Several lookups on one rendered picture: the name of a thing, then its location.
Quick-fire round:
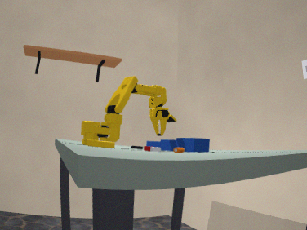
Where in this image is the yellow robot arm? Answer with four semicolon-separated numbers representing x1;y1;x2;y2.
82;76;167;148

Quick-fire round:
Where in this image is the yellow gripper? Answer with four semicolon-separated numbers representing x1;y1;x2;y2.
150;107;177;135

